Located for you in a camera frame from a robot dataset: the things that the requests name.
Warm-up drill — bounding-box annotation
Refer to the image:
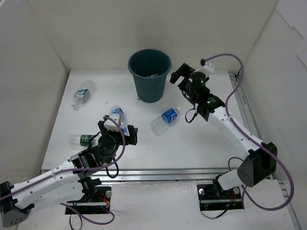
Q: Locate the small bottle light blue label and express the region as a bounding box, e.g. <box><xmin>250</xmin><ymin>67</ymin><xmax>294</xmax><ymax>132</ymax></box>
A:
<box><xmin>110</xmin><ymin>105</ymin><xmax>128</xmax><ymax>134</ymax></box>

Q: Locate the clear bottle green label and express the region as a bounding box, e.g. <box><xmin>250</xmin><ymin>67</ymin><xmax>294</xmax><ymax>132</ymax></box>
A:
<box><xmin>67</xmin><ymin>134</ymin><xmax>99</xmax><ymax>150</ymax></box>

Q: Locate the small clear bottle black label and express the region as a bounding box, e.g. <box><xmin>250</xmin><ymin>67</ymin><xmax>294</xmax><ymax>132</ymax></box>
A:
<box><xmin>146</xmin><ymin>74</ymin><xmax>159</xmax><ymax>79</ymax></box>

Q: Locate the clear bottle dark blue label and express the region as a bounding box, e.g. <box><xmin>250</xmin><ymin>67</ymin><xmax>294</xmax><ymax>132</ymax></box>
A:
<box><xmin>150</xmin><ymin>107</ymin><xmax>181</xmax><ymax>136</ymax></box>

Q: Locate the clear bottle blue-white label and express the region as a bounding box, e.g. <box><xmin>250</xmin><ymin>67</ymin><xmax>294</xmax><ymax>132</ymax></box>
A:
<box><xmin>71</xmin><ymin>80</ymin><xmax>96</xmax><ymax>110</ymax></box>

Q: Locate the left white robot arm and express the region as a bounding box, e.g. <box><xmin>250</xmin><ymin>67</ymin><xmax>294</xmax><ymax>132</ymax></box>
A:
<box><xmin>0</xmin><ymin>116</ymin><xmax>138</xmax><ymax>228</ymax></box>

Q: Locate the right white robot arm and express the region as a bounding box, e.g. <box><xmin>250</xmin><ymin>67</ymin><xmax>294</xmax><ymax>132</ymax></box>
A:
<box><xmin>170</xmin><ymin>62</ymin><xmax>277</xmax><ymax>197</ymax></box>

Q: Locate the dark teal plastic bin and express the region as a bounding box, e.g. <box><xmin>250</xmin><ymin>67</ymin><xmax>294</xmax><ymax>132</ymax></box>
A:
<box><xmin>128</xmin><ymin>49</ymin><xmax>172</xmax><ymax>103</ymax></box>

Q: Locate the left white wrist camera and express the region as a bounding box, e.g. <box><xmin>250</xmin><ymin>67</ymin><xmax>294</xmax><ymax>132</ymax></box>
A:
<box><xmin>104</xmin><ymin>113</ymin><xmax>121</xmax><ymax>132</ymax></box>

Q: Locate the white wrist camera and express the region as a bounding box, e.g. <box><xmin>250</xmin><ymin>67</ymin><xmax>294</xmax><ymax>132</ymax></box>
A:
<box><xmin>194</xmin><ymin>59</ymin><xmax>214</xmax><ymax>77</ymax></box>
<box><xmin>104</xmin><ymin>113</ymin><xmax>121</xmax><ymax>132</ymax></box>

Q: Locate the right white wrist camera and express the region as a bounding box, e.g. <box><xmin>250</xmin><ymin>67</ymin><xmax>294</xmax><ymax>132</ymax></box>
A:
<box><xmin>194</xmin><ymin>59</ymin><xmax>214</xmax><ymax>77</ymax></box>

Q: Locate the front aluminium rail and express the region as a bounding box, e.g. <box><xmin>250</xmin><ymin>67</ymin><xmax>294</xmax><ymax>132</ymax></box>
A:
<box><xmin>91</xmin><ymin>168</ymin><xmax>228</xmax><ymax>182</ymax></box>

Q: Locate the aluminium rail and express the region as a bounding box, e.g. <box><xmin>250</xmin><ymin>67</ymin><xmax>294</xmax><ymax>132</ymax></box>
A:
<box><xmin>91</xmin><ymin>168</ymin><xmax>228</xmax><ymax>182</ymax></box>
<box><xmin>235</xmin><ymin>85</ymin><xmax>301</xmax><ymax>230</ymax></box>

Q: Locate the right aluminium rail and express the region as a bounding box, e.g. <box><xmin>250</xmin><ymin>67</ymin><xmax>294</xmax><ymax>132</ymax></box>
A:
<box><xmin>235</xmin><ymin>85</ymin><xmax>301</xmax><ymax>230</ymax></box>

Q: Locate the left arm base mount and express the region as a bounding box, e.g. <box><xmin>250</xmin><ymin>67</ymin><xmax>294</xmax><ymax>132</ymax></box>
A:
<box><xmin>66</xmin><ymin>177</ymin><xmax>112</xmax><ymax>215</ymax></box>

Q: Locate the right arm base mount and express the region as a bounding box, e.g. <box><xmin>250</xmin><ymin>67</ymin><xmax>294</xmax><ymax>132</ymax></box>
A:
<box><xmin>196</xmin><ymin>180</ymin><xmax>244</xmax><ymax>211</ymax></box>

